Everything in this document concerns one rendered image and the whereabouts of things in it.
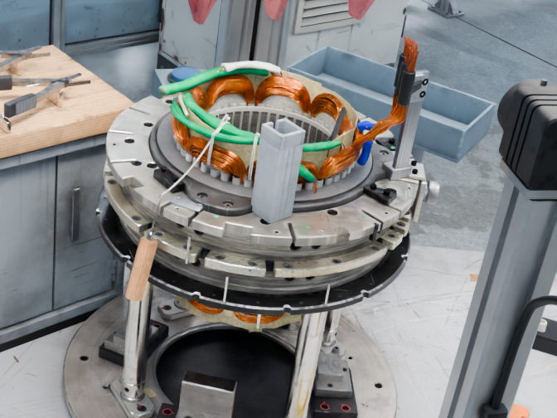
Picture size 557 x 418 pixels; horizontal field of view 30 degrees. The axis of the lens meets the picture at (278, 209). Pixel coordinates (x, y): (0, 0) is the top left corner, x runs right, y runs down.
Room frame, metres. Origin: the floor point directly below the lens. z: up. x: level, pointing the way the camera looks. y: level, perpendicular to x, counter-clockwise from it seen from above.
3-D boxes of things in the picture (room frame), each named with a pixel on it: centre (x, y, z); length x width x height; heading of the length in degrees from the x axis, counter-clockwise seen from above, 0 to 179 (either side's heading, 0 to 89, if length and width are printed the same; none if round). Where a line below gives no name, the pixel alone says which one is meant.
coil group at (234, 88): (1.00, 0.07, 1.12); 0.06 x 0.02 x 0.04; 133
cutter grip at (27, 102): (0.97, 0.29, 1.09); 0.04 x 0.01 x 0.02; 151
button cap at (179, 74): (1.22, 0.14, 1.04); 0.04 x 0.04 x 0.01
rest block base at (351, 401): (0.92, -0.09, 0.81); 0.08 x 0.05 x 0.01; 7
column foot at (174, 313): (1.04, 0.10, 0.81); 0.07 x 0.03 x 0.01; 126
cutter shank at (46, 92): (1.02, 0.27, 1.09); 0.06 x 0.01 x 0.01; 160
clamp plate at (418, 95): (0.92, -0.11, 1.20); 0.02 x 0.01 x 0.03; 125
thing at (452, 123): (1.23, -0.12, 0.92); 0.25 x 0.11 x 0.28; 64
